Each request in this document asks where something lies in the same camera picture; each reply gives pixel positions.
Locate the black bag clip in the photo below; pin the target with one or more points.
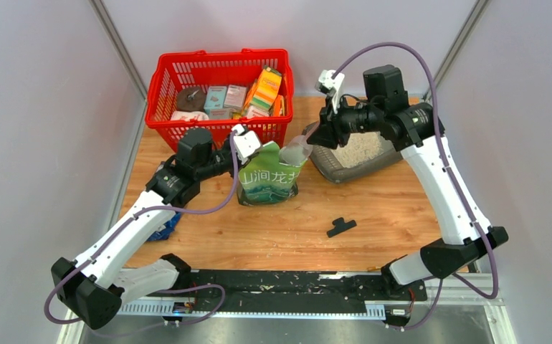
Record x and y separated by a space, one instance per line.
340 225

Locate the green cat litter bag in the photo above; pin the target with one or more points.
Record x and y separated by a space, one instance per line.
265 180

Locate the orange packet in basket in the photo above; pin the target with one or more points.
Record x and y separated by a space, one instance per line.
278 107

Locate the white pink sponge pack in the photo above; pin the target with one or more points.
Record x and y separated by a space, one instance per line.
189 116

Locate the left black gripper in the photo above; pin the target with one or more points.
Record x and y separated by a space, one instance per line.
228 146

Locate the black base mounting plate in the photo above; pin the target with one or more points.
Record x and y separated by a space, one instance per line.
270 291

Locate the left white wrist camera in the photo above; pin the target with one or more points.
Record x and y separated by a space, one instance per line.
245 143

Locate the grey litter box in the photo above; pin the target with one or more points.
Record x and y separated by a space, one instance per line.
365 153

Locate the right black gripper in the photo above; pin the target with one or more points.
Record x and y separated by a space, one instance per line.
325 135

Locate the brown round lid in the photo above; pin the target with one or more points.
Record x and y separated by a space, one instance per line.
191 99

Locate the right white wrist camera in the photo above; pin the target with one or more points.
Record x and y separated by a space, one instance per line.
330 83

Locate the teal small box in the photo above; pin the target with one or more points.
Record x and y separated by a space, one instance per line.
214 98

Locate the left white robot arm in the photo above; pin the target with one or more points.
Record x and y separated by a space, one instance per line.
94 285

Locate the colourful sponge pack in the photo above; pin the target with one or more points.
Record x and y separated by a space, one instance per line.
266 88

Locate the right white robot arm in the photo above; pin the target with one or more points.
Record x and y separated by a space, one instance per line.
413 130

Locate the clear plastic scoop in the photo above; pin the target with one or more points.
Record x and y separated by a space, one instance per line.
298 150

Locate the red plastic shopping basket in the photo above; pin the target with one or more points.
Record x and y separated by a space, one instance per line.
178 70

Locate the blue silver snack bag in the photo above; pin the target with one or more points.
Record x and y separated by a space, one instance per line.
165 230

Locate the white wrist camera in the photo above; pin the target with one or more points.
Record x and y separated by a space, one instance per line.
245 143
330 83

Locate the pink grey small box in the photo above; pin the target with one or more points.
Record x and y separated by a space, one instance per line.
235 97

